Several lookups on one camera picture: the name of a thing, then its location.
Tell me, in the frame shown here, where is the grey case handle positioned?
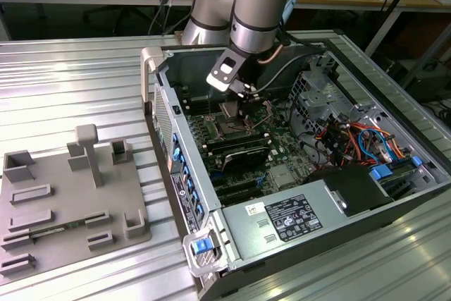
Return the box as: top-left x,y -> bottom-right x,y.
183,228 -> 230,277
140,47 -> 166,104

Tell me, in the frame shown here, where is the grey parts rack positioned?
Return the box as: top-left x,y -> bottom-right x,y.
0,123 -> 153,283

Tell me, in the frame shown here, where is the black fan shroud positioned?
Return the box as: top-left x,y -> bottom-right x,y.
302,165 -> 394,218

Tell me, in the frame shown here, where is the copper coloured wrist cable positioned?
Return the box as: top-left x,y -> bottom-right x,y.
259,44 -> 285,66

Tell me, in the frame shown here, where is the orange wire bundle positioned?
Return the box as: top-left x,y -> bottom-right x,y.
315,121 -> 406,168

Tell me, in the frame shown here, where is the blue case latch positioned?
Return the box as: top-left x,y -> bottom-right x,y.
190,239 -> 212,256

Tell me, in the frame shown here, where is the perforated metal drive cage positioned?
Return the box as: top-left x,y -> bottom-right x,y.
287,70 -> 357,136

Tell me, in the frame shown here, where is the grey power supply unit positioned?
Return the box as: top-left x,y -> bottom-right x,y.
221,179 -> 348,262

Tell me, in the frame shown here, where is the black expansion card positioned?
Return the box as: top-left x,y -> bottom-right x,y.
221,147 -> 271,175

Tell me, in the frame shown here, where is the green motherboard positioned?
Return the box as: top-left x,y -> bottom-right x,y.
175,84 -> 318,207

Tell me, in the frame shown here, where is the blue disk carrier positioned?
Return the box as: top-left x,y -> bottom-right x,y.
369,163 -> 394,184

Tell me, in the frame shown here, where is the CPU socket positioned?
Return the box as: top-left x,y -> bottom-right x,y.
207,113 -> 258,140

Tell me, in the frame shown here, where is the blue wire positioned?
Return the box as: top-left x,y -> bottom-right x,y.
357,128 -> 394,164

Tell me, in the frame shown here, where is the black RAM slot bank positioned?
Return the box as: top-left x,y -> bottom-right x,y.
206,130 -> 272,156
175,84 -> 230,114

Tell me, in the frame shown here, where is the black camera cable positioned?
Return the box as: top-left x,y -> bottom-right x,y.
252,44 -> 327,92

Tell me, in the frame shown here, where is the open grey PC case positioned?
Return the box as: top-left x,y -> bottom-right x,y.
140,38 -> 451,300

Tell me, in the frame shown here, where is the silver CPU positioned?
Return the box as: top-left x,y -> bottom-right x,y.
218,101 -> 245,119

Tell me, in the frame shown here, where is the green RAM stick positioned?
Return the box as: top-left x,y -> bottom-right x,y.
30,219 -> 87,237

